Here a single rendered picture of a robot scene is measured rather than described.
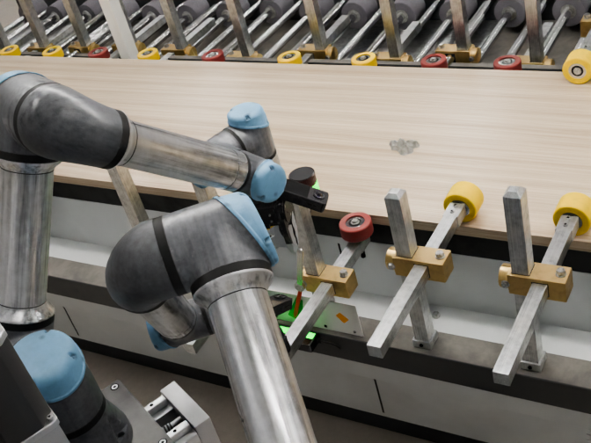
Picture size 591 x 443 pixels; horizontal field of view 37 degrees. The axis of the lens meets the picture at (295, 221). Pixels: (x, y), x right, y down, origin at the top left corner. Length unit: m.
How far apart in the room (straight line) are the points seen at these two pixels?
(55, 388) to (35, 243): 0.24
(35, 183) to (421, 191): 1.03
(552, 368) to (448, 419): 0.69
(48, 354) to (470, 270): 1.07
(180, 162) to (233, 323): 0.38
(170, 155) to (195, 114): 1.37
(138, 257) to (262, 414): 0.27
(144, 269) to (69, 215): 1.69
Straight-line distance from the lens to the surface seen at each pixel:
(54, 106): 1.35
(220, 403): 3.06
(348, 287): 2.01
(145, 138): 1.40
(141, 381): 3.27
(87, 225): 2.85
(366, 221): 2.09
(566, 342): 2.13
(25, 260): 1.51
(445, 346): 2.03
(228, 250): 1.17
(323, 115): 2.58
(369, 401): 2.69
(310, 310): 1.96
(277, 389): 1.13
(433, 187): 2.17
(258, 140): 1.71
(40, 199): 1.48
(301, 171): 1.94
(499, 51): 3.14
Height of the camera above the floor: 2.14
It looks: 35 degrees down
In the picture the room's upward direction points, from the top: 17 degrees counter-clockwise
